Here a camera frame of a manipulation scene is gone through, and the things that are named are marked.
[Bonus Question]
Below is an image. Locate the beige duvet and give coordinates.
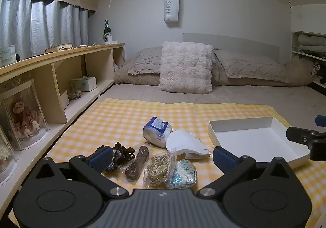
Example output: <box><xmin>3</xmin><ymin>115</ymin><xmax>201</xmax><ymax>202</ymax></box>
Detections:
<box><xmin>113</xmin><ymin>55</ymin><xmax>314</xmax><ymax>86</ymax></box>

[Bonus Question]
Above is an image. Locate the plush doll in clear case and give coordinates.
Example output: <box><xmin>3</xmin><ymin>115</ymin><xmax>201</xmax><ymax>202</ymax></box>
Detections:
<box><xmin>0</xmin><ymin>79</ymin><xmax>50</xmax><ymax>151</ymax></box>

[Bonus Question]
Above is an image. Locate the blue floral fabric pouch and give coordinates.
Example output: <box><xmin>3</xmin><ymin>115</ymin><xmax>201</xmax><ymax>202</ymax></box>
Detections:
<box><xmin>169</xmin><ymin>159</ymin><xmax>197</xmax><ymax>189</ymax></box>

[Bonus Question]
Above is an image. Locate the grey bed sheet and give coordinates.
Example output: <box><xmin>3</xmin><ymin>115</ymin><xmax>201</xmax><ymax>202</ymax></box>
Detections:
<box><xmin>100</xmin><ymin>83</ymin><xmax>326</xmax><ymax>130</ymax></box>

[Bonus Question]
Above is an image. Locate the folded cream blanket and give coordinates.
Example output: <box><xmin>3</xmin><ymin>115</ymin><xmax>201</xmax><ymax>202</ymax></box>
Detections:
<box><xmin>297</xmin><ymin>34</ymin><xmax>326</xmax><ymax>46</ymax></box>
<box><xmin>297</xmin><ymin>44</ymin><xmax>326</xmax><ymax>58</ymax></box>

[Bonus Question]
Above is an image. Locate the pale green tissue box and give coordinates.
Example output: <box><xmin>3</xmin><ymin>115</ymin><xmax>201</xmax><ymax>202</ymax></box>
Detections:
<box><xmin>70</xmin><ymin>76</ymin><xmax>97</xmax><ymax>92</ymax></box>

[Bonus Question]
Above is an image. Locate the brown item in clear bag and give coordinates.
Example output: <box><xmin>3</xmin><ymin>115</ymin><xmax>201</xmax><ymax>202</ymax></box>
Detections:
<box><xmin>123</xmin><ymin>143</ymin><xmax>151</xmax><ymax>183</ymax></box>

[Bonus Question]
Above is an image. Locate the wooden bedside shelf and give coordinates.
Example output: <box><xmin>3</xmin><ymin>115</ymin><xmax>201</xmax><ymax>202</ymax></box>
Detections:
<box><xmin>0</xmin><ymin>42</ymin><xmax>126</xmax><ymax>209</ymax></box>

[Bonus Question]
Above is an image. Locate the cream tin box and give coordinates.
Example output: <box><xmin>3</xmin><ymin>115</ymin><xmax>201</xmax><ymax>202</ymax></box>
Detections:
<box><xmin>45</xmin><ymin>43</ymin><xmax>74</xmax><ymax>53</ymax></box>

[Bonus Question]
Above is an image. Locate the dark brown hair scrunchie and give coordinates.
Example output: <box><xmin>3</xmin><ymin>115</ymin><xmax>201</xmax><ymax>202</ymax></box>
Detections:
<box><xmin>112</xmin><ymin>142</ymin><xmax>136</xmax><ymax>165</ymax></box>

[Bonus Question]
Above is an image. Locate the fluffy cream pillow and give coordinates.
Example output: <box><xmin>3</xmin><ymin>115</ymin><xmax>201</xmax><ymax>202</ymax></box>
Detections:
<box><xmin>157</xmin><ymin>41</ymin><xmax>215</xmax><ymax>94</ymax></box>

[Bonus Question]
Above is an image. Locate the white hanging fabric bag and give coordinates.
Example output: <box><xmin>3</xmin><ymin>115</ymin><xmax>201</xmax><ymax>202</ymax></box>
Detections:
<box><xmin>163</xmin><ymin>0</ymin><xmax>180</xmax><ymax>27</ymax></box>

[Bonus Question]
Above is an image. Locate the beige rope bundle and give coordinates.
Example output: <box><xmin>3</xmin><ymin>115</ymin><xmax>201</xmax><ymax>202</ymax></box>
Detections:
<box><xmin>67</xmin><ymin>90</ymin><xmax>83</xmax><ymax>101</ymax></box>

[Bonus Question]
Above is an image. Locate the blue white tissue packet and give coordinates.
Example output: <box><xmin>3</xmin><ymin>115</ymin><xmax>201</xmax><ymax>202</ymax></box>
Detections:
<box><xmin>143</xmin><ymin>116</ymin><xmax>174</xmax><ymax>148</ymax></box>

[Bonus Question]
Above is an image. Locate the white face mask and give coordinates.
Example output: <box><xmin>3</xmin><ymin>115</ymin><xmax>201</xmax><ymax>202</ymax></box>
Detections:
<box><xmin>166</xmin><ymin>130</ymin><xmax>213</xmax><ymax>160</ymax></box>

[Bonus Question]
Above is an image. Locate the patterned hair scrunchie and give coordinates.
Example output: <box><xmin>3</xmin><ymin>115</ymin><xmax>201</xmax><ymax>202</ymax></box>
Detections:
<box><xmin>101</xmin><ymin>149</ymin><xmax>123</xmax><ymax>173</ymax></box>

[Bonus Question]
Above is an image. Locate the clear display case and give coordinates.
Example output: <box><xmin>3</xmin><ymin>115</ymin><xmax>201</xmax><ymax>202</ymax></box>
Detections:
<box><xmin>0</xmin><ymin>131</ymin><xmax>20</xmax><ymax>184</ymax></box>

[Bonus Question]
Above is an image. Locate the beige quilted pillow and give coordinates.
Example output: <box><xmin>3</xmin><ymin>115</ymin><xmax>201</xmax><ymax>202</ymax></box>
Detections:
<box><xmin>213</xmin><ymin>49</ymin><xmax>291</xmax><ymax>83</ymax></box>
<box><xmin>127</xmin><ymin>46</ymin><xmax>164</xmax><ymax>76</ymax></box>

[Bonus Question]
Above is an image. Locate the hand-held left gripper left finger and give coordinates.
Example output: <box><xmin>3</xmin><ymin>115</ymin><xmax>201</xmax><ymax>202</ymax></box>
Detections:
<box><xmin>34</xmin><ymin>147</ymin><xmax>129</xmax><ymax>199</ymax></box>

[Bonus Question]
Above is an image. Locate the pale blue curtain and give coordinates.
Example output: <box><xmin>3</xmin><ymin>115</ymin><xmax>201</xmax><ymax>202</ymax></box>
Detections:
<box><xmin>0</xmin><ymin>0</ymin><xmax>90</xmax><ymax>62</ymax></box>

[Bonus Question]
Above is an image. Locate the white shallow cardboard box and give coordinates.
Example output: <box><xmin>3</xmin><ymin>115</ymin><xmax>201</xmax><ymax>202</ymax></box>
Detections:
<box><xmin>208</xmin><ymin>117</ymin><xmax>310</xmax><ymax>170</ymax></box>

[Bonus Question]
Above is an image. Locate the yellow checkered blanket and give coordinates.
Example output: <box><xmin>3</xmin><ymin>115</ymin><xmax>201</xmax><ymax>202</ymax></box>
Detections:
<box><xmin>8</xmin><ymin>97</ymin><xmax>326</xmax><ymax>228</ymax></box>

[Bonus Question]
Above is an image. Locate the green glass bottle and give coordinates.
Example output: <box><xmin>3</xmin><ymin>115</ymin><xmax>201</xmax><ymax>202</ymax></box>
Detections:
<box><xmin>103</xmin><ymin>19</ymin><xmax>112</xmax><ymax>44</ymax></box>

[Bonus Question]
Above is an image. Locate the beige cord in clear bag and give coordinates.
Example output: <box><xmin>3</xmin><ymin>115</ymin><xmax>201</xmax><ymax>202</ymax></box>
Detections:
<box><xmin>143</xmin><ymin>153</ymin><xmax>177</xmax><ymax>189</ymax></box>

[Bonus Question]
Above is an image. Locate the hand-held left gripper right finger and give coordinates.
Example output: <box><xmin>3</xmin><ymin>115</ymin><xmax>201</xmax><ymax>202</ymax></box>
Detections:
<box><xmin>197</xmin><ymin>146</ymin><xmax>294</xmax><ymax>199</ymax></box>

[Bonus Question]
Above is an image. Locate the small white box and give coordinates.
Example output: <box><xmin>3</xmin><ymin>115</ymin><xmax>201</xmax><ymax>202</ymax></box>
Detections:
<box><xmin>59</xmin><ymin>90</ymin><xmax>70</xmax><ymax>110</ymax></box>

